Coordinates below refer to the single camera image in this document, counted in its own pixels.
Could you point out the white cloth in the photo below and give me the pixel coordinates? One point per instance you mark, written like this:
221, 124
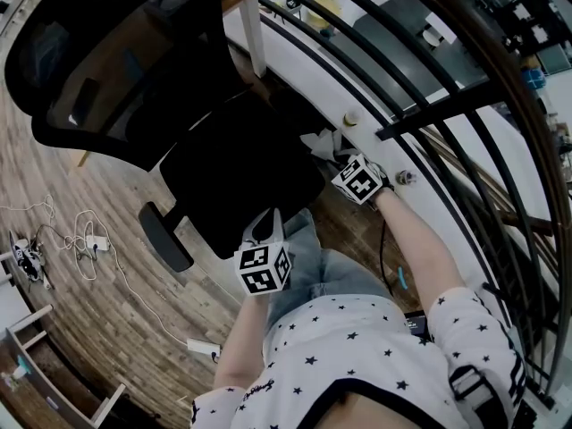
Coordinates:
319, 145

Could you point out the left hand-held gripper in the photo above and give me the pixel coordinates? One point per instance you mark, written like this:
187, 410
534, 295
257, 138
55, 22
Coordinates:
261, 271

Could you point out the white power strip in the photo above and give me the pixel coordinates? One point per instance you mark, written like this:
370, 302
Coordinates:
98, 242
203, 347

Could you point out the small yellowish cup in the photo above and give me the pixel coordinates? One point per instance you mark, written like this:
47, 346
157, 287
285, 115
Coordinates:
351, 117

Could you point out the yellow round container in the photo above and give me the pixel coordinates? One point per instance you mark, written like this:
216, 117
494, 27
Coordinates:
322, 10

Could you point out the black metal railing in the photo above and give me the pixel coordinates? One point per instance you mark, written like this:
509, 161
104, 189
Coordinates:
447, 105

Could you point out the blue bin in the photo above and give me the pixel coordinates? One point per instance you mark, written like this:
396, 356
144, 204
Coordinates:
534, 78

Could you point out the black office chair armrest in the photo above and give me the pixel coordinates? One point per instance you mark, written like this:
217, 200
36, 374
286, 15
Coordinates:
165, 239

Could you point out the black office chair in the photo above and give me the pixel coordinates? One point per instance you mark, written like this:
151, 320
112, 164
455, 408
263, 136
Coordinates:
232, 168

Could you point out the person's right forearm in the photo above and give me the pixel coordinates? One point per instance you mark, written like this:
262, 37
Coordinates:
424, 248

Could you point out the teal clip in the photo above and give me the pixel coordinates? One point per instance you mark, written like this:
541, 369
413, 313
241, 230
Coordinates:
403, 277

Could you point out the white star print shirt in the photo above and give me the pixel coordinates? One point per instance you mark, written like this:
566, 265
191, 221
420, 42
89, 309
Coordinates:
357, 364

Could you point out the small glass jar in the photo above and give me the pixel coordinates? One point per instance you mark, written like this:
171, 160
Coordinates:
406, 178

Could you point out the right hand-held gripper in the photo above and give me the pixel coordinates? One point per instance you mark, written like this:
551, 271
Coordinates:
357, 181

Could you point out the person's left forearm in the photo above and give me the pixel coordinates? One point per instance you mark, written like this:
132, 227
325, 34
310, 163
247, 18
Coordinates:
243, 342

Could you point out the blue jeans leg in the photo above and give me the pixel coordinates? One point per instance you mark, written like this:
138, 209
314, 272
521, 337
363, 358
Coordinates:
313, 262

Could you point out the black and white device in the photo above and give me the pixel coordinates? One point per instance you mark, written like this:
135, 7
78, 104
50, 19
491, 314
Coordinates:
27, 257

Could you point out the white wooden shelf frame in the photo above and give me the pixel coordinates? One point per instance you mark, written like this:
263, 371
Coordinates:
49, 373

